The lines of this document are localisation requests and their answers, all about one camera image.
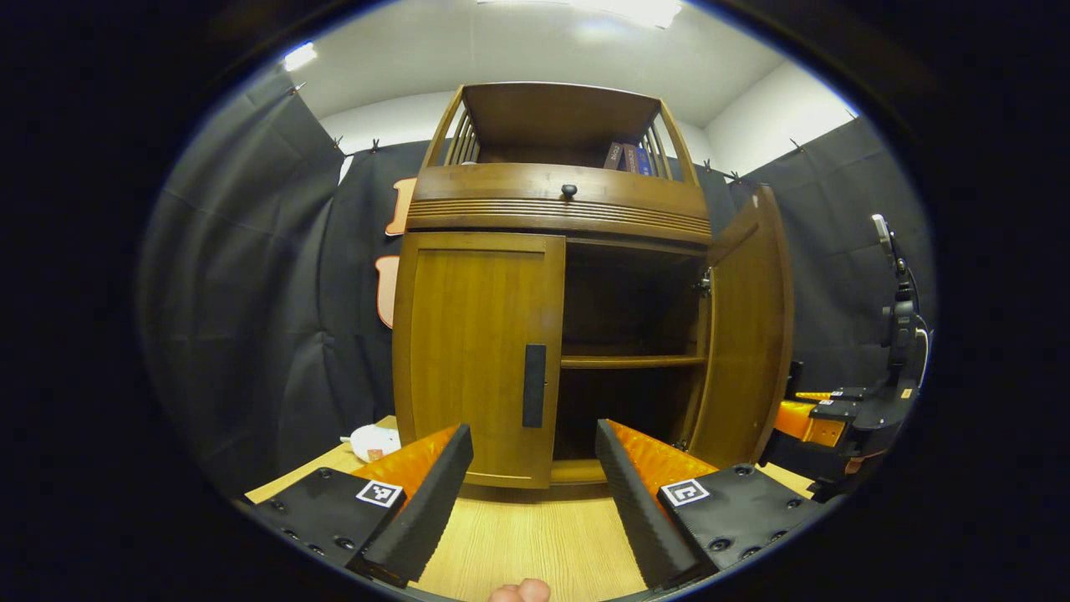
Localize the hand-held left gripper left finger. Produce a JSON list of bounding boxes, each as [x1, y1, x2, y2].
[[241, 423, 475, 589]]

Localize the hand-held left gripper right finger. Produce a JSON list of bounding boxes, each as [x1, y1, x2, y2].
[[594, 419, 827, 591]]

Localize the wooden cabinet door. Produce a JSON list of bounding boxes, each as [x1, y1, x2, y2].
[[687, 185, 795, 469], [393, 232, 567, 490]]

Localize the wooden double-door shoe cabinet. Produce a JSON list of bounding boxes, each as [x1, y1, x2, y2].
[[391, 81, 716, 490]]

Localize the white plush toy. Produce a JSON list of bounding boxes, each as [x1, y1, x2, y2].
[[340, 424, 402, 463]]

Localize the black backdrop cloth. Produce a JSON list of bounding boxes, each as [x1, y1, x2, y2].
[[136, 67, 935, 503]]

